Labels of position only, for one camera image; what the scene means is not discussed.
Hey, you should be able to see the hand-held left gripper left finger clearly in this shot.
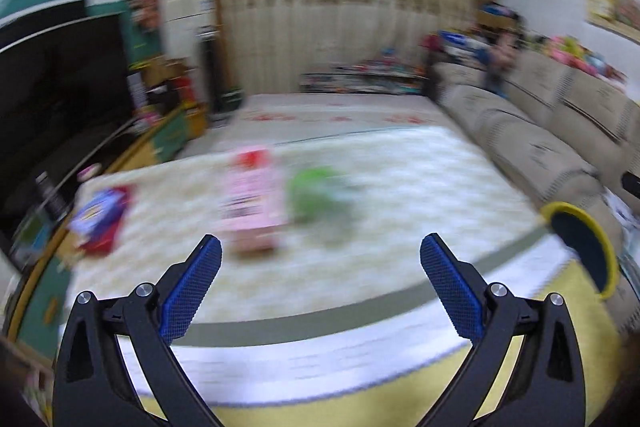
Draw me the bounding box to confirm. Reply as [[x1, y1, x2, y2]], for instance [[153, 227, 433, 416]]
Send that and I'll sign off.
[[51, 234, 223, 427]]

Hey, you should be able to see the cream floral mat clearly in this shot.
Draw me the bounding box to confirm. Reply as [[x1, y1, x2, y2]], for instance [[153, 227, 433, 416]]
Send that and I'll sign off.
[[185, 94, 451, 158]]

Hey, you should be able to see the beige sofa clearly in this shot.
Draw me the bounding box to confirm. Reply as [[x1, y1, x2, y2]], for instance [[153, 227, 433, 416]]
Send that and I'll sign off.
[[432, 52, 640, 268]]

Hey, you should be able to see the black tower fan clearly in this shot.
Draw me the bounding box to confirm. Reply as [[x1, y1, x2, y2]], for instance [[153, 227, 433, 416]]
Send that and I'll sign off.
[[200, 29, 223, 115]]

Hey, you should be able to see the yellow bin with black bag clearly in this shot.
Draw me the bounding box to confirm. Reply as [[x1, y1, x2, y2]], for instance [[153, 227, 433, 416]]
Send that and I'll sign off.
[[540, 202, 621, 300]]

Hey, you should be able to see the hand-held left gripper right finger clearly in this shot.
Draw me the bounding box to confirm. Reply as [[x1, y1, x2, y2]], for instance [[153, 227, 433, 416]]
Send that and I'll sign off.
[[420, 233, 587, 427]]

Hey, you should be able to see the blue and red snack packet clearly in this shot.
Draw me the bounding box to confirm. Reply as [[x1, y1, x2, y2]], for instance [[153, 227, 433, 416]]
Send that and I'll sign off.
[[67, 187, 136, 255]]

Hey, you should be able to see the hanging artificial flower decoration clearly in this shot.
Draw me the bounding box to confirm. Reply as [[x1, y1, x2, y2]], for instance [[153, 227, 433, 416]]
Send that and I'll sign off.
[[127, 0, 161, 30]]

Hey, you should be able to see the large black television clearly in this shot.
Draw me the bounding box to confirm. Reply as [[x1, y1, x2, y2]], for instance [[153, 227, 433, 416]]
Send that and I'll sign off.
[[0, 12, 136, 233]]

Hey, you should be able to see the beige patterned curtain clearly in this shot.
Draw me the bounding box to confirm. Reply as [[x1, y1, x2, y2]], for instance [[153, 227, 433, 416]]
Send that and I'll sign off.
[[212, 0, 491, 95]]

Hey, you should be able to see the pink carton box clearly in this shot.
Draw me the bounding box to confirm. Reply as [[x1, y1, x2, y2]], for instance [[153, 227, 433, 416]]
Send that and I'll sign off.
[[217, 147, 288, 255]]

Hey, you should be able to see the white standing air conditioner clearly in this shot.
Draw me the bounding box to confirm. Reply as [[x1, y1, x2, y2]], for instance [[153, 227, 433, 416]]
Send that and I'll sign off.
[[157, 0, 218, 58]]

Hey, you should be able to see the pile of plush toys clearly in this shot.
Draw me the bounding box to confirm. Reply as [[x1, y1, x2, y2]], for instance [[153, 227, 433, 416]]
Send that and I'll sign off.
[[425, 4, 626, 82]]

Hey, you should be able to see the low shelf with toys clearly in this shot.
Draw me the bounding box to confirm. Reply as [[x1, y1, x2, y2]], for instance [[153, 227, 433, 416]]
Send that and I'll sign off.
[[300, 59, 431, 96]]

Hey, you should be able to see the green translucent plastic container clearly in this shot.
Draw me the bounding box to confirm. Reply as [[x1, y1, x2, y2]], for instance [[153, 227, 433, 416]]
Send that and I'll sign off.
[[287, 167, 361, 243]]

